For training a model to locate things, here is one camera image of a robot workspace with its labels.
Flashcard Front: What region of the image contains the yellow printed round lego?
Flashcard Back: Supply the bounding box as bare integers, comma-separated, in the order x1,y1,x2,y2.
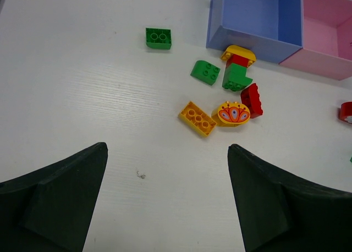
211,101,251,127

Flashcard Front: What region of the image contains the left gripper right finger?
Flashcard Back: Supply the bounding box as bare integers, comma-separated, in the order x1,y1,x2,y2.
228,144,351,251

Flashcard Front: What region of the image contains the large blue container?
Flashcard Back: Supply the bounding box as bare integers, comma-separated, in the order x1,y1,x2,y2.
206,0,303,64

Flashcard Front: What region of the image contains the red lego brick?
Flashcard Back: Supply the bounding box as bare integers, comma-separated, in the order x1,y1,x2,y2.
240,83,263,119

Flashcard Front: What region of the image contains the yellow flat lego brick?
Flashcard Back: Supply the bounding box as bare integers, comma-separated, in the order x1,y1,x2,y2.
178,101,217,138

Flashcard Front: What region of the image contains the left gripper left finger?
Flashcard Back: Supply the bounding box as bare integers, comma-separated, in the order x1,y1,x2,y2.
1,142,108,251

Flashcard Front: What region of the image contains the pink container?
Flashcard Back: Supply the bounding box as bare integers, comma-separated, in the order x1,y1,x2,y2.
280,0,351,80

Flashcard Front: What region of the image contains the green curved lego brick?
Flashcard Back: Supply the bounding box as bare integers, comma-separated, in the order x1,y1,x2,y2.
190,60,221,86

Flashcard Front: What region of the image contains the yellow red green lego stack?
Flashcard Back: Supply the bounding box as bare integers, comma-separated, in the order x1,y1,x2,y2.
221,45,256,91

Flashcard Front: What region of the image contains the red round printed lego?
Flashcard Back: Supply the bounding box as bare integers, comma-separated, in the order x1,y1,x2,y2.
339,101,352,124

